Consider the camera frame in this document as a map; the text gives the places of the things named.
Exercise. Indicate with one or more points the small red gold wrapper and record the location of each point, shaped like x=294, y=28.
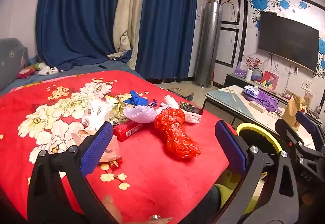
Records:
x=115, y=164

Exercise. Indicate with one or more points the yellow floral cloth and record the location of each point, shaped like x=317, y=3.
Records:
x=229, y=177

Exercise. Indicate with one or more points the grey headboard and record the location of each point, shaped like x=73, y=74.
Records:
x=10, y=59

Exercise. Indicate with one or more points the narrow blue curtain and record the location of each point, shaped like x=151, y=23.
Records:
x=165, y=23

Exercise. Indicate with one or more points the white plastic bag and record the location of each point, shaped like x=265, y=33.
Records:
x=96, y=112

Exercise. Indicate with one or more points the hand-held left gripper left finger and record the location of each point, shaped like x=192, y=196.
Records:
x=97, y=148

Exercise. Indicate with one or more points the yellow green snack wrapper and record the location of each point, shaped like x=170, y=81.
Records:
x=119, y=109

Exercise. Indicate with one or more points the person's dark trouser leg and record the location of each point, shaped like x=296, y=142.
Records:
x=205, y=206

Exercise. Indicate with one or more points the cream curtain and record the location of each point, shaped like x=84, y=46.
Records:
x=125, y=16

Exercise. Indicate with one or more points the red plush toy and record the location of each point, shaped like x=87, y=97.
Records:
x=25, y=71

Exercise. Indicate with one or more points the red floral blanket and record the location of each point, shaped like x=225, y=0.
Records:
x=152, y=175

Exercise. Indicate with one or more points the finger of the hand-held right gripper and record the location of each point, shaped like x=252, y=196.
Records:
x=283, y=127
x=306, y=120

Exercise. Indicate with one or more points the white wall note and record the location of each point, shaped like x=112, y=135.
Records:
x=306, y=84

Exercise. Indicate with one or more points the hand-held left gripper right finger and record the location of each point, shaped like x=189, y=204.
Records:
x=229, y=145

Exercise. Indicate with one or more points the person's green garment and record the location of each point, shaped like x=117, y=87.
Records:
x=227, y=196

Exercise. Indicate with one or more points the purple bag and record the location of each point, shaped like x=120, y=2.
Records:
x=266, y=99

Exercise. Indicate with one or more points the brown paper bag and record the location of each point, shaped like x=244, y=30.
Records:
x=293, y=109

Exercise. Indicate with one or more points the person's left hand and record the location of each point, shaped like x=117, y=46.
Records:
x=110, y=207

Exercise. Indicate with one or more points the crumpled pinkish tissue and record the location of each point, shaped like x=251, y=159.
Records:
x=111, y=149

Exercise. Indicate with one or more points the beige power strip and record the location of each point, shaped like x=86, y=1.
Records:
x=257, y=106

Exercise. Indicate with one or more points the colourful painting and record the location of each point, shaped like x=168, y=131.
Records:
x=269, y=80

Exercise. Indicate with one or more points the red packet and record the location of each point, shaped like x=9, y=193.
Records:
x=125, y=131

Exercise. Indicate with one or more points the yellow rimmed black bin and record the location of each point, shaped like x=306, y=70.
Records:
x=254, y=127

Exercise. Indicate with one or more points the blue rubber glove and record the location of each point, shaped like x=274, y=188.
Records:
x=137, y=98

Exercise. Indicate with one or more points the flat white foam net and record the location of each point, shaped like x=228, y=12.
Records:
x=142, y=115

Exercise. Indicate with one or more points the marble top coffee table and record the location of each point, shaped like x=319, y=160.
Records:
x=228, y=99

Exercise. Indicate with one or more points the white blue tissue pack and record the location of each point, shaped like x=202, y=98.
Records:
x=250, y=90

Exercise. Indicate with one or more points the silver tower air conditioner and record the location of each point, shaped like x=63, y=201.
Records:
x=207, y=44

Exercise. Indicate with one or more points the grey blue bed sheet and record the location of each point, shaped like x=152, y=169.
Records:
x=76, y=71

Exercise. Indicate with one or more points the red plastic bag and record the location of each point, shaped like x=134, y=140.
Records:
x=177, y=132

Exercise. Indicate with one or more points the dark snack wrapper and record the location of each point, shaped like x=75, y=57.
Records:
x=190, y=107

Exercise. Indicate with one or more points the twisted white foam net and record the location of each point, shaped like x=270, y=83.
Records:
x=194, y=117

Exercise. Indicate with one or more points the wall mounted television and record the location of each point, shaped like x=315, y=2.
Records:
x=287, y=38

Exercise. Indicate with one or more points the purple candy wrapper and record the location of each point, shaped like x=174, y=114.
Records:
x=152, y=103

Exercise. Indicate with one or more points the blue storage stool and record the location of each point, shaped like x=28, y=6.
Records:
x=180, y=92

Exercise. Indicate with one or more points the white vase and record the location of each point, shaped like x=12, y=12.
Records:
x=248, y=75

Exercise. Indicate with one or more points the purple box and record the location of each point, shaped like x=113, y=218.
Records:
x=238, y=70

